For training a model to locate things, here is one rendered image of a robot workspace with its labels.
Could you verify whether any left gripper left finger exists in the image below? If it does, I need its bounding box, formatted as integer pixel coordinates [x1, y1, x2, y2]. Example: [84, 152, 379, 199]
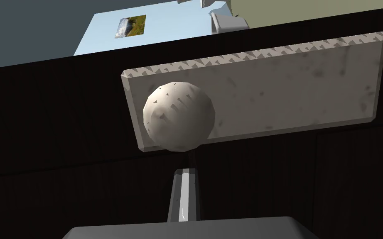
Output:
[167, 168, 184, 223]

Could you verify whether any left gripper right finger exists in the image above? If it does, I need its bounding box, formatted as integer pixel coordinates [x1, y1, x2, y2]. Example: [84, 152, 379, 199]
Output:
[183, 168, 201, 222]

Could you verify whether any pale marbled round door knob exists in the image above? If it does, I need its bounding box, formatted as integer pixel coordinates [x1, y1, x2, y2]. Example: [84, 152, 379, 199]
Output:
[143, 81, 216, 153]

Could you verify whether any dark wooden door leaf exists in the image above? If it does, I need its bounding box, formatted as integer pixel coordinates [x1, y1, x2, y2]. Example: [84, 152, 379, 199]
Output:
[0, 4, 383, 239]

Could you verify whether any pale marbled knob plate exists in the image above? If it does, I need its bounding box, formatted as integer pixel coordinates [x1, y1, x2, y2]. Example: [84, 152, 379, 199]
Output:
[120, 31, 383, 153]

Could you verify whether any landscape picture on wall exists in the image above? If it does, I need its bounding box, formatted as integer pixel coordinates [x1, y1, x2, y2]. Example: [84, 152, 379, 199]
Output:
[115, 15, 147, 39]

